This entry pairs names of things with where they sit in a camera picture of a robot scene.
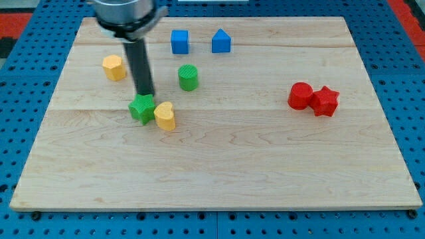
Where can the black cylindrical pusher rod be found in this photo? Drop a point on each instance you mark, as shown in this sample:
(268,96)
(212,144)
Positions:
(139,65)

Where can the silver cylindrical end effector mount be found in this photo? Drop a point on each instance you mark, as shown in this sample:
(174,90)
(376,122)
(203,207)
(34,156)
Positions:
(127,20)

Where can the green star block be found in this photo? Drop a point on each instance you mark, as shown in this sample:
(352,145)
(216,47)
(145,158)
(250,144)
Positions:
(142,108)

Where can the red star block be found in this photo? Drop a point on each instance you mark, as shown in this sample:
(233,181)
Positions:
(324,102)

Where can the yellow hexagon block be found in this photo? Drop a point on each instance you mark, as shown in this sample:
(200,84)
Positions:
(114,68)

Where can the blue cube block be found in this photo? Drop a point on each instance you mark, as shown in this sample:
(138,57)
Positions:
(180,41)

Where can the green cylinder block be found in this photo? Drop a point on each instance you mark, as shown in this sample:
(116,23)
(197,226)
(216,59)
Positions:
(188,77)

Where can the yellow heart block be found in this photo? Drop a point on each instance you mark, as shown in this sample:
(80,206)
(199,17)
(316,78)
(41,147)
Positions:
(164,116)

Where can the blue triangle-top block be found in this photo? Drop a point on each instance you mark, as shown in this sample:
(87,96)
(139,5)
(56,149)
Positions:
(221,42)

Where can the light wooden board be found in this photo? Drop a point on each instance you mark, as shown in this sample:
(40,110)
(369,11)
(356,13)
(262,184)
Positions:
(237,145)

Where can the red cylinder block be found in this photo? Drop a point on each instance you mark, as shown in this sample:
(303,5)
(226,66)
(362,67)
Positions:
(300,95)

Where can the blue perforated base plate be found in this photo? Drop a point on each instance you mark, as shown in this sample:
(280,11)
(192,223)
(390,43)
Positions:
(32,69)

